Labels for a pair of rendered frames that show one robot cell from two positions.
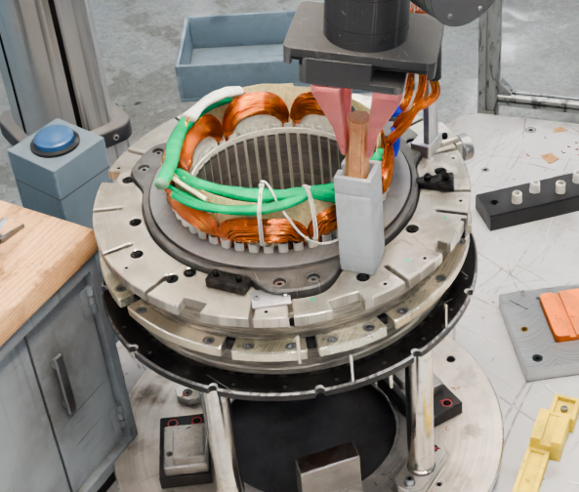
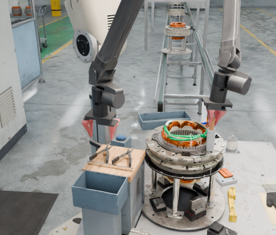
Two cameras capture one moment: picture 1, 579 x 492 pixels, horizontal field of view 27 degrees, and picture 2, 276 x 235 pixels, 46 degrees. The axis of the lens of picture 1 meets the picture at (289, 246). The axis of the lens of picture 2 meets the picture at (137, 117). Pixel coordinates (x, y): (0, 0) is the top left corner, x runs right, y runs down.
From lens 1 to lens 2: 0.60 m
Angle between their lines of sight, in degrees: 21
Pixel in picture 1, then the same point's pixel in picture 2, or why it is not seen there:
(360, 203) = (212, 135)
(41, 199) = not seen: hidden behind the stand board
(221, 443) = (177, 195)
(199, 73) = (147, 123)
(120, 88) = (64, 151)
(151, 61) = (70, 145)
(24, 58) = not seen: hidden behind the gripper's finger
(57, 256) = (141, 155)
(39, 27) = not seen: hidden behind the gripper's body
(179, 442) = (158, 201)
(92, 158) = (129, 141)
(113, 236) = (155, 148)
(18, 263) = (133, 156)
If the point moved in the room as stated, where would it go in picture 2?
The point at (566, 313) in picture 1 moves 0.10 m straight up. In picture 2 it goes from (224, 172) to (226, 155)
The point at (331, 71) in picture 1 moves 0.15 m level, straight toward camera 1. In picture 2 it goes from (214, 107) to (234, 124)
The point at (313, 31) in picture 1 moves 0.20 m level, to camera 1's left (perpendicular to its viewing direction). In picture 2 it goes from (208, 100) to (156, 107)
